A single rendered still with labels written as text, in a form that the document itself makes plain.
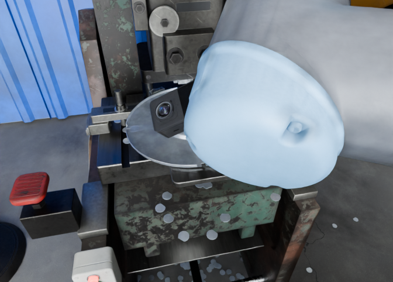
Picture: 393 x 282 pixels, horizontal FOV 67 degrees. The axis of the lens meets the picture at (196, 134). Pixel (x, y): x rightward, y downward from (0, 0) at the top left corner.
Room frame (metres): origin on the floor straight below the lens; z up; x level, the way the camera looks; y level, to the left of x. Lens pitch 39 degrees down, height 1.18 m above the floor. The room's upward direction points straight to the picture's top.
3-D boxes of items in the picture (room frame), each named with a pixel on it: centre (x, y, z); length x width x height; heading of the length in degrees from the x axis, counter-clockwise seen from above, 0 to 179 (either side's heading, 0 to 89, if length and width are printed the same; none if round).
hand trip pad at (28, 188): (0.36, 0.31, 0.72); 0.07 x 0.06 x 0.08; 12
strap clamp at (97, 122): (0.62, 0.20, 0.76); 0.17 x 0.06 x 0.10; 102
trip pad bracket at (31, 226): (0.37, 0.29, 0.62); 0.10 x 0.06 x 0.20; 102
